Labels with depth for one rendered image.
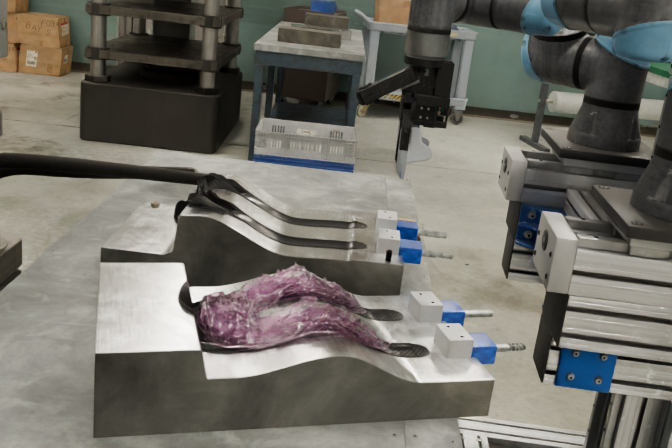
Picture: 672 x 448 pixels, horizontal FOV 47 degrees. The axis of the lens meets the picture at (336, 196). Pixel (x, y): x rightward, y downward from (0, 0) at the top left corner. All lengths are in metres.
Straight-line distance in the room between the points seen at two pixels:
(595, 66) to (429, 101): 0.48
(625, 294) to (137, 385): 0.73
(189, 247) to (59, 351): 0.28
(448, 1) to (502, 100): 6.71
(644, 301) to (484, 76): 6.77
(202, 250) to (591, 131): 0.87
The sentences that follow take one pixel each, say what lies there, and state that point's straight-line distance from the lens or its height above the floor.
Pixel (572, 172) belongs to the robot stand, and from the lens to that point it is 1.72.
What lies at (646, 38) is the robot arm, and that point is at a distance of 0.97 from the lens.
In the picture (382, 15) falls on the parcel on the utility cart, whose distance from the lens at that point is 7.22.
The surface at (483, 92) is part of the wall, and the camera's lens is 8.00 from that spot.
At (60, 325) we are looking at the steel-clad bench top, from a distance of 1.22.
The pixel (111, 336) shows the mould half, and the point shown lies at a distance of 0.95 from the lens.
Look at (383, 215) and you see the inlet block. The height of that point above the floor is 0.92.
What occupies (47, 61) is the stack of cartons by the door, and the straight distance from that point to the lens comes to 7.99.
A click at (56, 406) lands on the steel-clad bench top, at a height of 0.80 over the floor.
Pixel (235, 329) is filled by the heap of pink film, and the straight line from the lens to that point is 1.01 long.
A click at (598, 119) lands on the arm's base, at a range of 1.72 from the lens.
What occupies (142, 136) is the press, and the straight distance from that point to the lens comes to 5.45.
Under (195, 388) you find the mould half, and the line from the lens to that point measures 0.95.
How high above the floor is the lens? 1.35
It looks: 17 degrees down
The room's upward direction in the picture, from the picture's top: 7 degrees clockwise
